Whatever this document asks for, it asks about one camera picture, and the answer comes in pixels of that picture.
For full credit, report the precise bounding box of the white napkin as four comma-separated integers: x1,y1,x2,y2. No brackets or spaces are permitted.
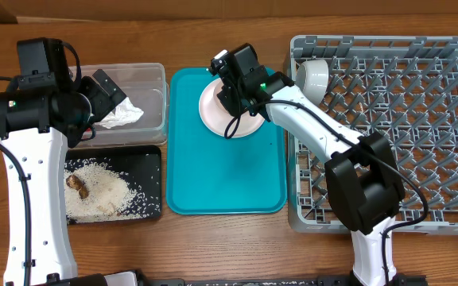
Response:
95,98,144,129

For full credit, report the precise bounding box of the white round plate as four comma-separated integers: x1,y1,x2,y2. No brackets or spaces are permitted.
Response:
199,79,265,138

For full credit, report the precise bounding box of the grey bowl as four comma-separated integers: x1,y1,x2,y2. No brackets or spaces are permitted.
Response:
295,60,329,106

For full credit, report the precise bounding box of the white rice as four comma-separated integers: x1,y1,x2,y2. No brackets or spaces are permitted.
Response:
64,157,161,224

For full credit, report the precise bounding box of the brown food piece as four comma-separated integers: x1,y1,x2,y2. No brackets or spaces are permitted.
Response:
65,174,89,199

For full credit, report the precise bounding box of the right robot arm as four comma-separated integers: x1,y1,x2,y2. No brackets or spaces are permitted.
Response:
219,71,405,285

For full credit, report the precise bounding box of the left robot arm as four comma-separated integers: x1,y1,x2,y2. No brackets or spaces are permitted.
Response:
0,69,142,285

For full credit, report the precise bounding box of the grey dishwasher rack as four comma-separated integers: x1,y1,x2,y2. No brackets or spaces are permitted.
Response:
286,35,458,235

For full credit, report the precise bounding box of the clear plastic bin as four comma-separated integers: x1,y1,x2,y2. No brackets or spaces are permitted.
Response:
77,63,169,149

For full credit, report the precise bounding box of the black tray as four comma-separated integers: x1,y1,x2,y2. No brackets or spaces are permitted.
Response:
64,145,163,226

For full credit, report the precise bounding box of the teal serving tray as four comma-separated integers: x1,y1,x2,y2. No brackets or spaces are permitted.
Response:
166,68,287,215

